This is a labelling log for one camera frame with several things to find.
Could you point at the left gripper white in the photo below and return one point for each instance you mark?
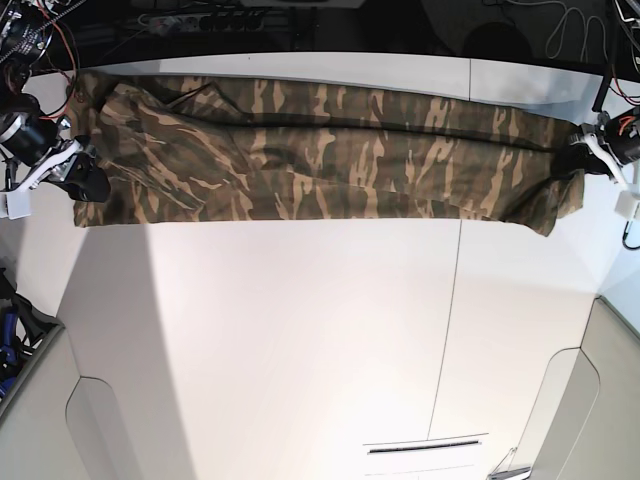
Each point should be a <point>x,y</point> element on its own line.
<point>609,147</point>

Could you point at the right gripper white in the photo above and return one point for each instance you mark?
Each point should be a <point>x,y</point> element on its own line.
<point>69,164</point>

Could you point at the camouflage T-shirt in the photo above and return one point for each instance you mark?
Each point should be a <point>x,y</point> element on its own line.
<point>203,148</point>

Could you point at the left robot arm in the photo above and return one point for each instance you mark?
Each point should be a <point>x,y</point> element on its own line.
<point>624,25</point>

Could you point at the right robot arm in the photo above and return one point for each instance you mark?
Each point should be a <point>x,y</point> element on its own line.
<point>27,28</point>

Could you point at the white power strip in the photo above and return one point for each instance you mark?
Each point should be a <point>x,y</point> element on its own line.
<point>221,21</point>

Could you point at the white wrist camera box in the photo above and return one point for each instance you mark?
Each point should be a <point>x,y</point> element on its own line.
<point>628,205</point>

